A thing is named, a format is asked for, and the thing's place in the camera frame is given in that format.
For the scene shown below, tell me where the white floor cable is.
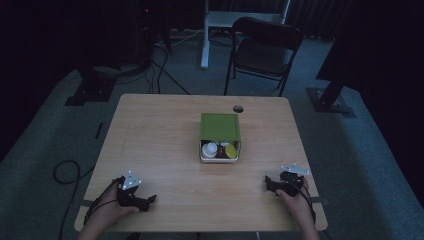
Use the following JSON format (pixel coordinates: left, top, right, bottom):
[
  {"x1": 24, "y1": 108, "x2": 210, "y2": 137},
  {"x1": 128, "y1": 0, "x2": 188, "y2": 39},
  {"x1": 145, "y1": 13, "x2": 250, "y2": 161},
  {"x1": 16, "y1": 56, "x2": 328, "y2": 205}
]
[{"x1": 155, "y1": 29, "x2": 205, "y2": 47}]

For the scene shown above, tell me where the person's left hand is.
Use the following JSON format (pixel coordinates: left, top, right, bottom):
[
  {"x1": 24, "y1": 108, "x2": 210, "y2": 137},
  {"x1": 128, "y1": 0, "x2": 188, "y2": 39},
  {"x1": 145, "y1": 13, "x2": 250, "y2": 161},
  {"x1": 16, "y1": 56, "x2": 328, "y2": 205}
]
[{"x1": 89, "y1": 180, "x2": 140, "y2": 231}]

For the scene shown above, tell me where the black stand with flat base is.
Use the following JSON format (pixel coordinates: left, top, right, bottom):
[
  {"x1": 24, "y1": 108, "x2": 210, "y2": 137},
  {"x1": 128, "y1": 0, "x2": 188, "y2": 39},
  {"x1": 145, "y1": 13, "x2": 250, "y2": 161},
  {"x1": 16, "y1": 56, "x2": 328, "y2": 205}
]
[{"x1": 64, "y1": 64, "x2": 118, "y2": 107}]

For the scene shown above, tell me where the black slanted stand with base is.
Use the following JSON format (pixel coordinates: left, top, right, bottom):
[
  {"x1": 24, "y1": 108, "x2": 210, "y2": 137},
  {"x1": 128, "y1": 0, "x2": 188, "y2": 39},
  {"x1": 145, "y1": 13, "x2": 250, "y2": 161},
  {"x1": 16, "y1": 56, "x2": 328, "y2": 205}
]
[{"x1": 306, "y1": 39, "x2": 356, "y2": 118}]

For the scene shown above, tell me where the person's right hand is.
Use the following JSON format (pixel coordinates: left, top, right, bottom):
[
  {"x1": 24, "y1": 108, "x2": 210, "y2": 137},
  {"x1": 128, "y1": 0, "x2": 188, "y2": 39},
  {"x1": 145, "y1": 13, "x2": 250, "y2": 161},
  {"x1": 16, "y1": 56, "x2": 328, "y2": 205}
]
[{"x1": 275, "y1": 177, "x2": 317, "y2": 231}]

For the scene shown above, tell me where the heap of white coffee capsules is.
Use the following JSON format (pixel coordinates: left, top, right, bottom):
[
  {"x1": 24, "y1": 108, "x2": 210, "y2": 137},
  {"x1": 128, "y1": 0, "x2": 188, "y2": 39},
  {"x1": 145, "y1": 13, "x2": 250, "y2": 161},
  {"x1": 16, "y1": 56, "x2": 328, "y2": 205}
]
[{"x1": 201, "y1": 140, "x2": 239, "y2": 160}]

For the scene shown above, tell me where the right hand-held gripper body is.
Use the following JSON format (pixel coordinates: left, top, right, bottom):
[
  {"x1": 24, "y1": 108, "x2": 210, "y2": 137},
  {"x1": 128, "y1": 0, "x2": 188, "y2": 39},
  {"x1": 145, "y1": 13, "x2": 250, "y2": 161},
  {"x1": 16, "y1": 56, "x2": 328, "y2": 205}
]
[{"x1": 272, "y1": 162, "x2": 312, "y2": 198}]

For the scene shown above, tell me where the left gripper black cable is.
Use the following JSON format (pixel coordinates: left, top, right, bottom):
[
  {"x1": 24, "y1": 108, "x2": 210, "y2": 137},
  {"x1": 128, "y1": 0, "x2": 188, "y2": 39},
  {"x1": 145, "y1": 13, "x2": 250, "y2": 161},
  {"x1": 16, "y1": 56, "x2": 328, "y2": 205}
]
[{"x1": 83, "y1": 179, "x2": 122, "y2": 226}]

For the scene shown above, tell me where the black floor cable bundle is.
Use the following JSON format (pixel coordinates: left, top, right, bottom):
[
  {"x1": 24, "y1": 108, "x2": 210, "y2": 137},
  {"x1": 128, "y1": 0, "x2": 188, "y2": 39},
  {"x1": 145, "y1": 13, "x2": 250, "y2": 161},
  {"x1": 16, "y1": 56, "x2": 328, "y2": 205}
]
[{"x1": 113, "y1": 39, "x2": 192, "y2": 96}]

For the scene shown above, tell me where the white desk frame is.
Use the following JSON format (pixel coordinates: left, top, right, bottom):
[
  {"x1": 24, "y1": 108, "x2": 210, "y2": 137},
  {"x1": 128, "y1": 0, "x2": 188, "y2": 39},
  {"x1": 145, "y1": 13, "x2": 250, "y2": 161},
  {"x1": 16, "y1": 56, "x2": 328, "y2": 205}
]
[{"x1": 200, "y1": 0, "x2": 292, "y2": 70}]

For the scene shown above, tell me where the green box sleeve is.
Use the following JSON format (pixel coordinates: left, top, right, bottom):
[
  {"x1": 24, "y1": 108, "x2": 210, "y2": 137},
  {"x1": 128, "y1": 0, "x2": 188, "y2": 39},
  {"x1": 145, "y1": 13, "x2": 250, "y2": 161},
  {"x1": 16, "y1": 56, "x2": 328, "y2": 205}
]
[{"x1": 199, "y1": 112, "x2": 242, "y2": 143}]

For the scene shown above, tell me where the black looped floor cable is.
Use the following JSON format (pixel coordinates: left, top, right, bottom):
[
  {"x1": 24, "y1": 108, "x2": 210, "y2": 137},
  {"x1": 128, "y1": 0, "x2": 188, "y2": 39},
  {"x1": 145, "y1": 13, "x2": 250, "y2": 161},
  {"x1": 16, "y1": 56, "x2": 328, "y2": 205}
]
[{"x1": 52, "y1": 159, "x2": 96, "y2": 240}]

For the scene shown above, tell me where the black folding chair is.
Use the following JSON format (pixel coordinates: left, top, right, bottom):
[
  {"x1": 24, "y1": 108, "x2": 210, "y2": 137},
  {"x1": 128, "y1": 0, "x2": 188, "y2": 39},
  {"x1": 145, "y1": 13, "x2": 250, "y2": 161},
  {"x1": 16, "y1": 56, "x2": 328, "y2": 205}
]
[{"x1": 223, "y1": 16, "x2": 305, "y2": 97}]

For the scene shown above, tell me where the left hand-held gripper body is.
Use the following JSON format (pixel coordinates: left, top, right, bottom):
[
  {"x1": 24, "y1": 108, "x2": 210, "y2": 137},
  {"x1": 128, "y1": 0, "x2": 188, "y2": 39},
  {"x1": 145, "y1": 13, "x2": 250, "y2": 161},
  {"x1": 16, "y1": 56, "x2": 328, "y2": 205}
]
[{"x1": 116, "y1": 170, "x2": 151, "y2": 213}]

